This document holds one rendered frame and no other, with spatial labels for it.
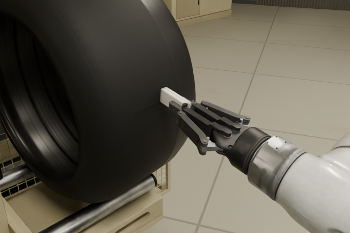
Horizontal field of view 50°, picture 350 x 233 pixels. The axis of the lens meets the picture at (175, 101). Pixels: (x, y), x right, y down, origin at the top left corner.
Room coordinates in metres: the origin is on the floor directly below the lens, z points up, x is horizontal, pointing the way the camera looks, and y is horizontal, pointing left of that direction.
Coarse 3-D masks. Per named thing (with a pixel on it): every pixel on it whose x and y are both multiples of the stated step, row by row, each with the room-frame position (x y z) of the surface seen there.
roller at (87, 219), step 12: (144, 180) 0.82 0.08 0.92; (156, 180) 0.83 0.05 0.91; (132, 192) 0.78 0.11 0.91; (144, 192) 0.80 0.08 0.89; (96, 204) 0.72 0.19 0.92; (108, 204) 0.73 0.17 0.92; (120, 204) 0.75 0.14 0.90; (72, 216) 0.68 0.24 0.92; (84, 216) 0.69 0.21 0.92; (96, 216) 0.70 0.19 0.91; (48, 228) 0.64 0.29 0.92; (60, 228) 0.64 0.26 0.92; (72, 228) 0.65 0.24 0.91; (84, 228) 0.68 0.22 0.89
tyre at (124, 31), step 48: (0, 0) 0.78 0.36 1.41; (48, 0) 0.71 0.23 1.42; (96, 0) 0.73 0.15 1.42; (144, 0) 0.79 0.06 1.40; (0, 48) 1.00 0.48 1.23; (48, 48) 0.67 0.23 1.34; (96, 48) 0.65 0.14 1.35; (144, 48) 0.71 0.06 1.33; (0, 96) 0.91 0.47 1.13; (48, 96) 1.06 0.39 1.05; (96, 96) 0.62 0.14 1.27; (144, 96) 0.66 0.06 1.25; (192, 96) 0.76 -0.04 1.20; (48, 144) 0.95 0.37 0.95; (96, 144) 0.61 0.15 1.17; (144, 144) 0.65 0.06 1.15; (96, 192) 0.65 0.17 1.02
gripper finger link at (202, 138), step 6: (180, 114) 0.59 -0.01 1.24; (180, 120) 0.58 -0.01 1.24; (186, 120) 0.57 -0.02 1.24; (180, 126) 0.58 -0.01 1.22; (186, 126) 0.57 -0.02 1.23; (192, 126) 0.56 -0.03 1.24; (186, 132) 0.56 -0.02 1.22; (192, 132) 0.55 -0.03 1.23; (198, 132) 0.54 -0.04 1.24; (192, 138) 0.55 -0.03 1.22; (198, 138) 0.53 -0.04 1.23; (204, 138) 0.53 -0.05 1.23; (204, 144) 0.51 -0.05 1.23; (198, 150) 0.52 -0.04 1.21
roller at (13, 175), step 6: (18, 168) 0.87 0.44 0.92; (24, 168) 0.88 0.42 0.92; (6, 174) 0.84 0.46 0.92; (12, 174) 0.85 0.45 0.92; (18, 174) 0.85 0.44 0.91; (24, 174) 0.86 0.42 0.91; (30, 174) 0.87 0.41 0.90; (0, 180) 0.82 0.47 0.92; (6, 180) 0.83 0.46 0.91; (12, 180) 0.84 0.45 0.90; (18, 180) 0.85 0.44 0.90; (0, 186) 0.81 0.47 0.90; (6, 186) 0.83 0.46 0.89
